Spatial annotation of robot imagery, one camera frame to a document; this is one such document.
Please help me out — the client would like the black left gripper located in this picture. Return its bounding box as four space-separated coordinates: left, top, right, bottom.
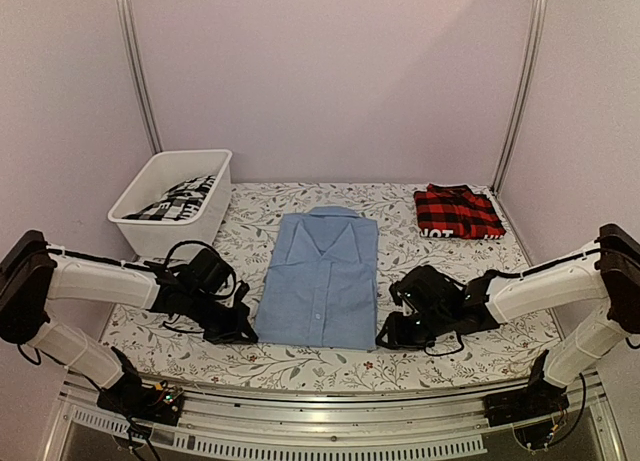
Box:
186 290 258 346

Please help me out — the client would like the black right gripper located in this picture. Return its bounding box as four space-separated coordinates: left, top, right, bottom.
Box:
376 307 452 350

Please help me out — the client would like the light blue long sleeve shirt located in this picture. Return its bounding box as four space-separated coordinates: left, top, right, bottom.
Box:
255 206 379 351

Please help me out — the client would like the red black plaid shirt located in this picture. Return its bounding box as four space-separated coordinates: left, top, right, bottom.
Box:
413 184 506 240

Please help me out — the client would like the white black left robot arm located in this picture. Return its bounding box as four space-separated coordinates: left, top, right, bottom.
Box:
1 230 258 415

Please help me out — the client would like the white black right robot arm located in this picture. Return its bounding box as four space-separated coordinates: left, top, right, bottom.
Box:
376 224 639 417

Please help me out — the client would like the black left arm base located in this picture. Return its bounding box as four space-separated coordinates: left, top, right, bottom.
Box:
97 376 184 426

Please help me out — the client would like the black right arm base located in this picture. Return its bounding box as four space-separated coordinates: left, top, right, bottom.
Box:
483 378 569 427

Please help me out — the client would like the black white plaid shirt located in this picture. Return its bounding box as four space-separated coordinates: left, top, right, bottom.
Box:
125 175 216 221

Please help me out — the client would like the white plastic bin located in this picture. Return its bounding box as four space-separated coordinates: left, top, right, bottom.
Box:
107 149 234 260

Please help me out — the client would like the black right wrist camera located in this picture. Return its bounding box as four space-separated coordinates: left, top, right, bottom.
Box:
389 265 464 314

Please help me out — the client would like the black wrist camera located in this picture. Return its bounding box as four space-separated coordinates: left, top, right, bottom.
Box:
188 249 235 294
389 265 464 314

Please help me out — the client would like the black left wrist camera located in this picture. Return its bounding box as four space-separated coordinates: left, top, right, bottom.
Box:
188 249 235 294

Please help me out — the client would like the aluminium front rail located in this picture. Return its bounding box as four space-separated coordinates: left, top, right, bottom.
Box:
40 371 627 460

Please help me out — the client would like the left aluminium frame post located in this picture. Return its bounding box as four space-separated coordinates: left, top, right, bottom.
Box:
116 0 163 155

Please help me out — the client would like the aluminium frame post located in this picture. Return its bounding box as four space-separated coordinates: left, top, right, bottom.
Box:
116 0 163 155
491 0 548 197

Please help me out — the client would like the right aluminium frame post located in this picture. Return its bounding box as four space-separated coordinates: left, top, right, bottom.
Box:
491 0 548 197

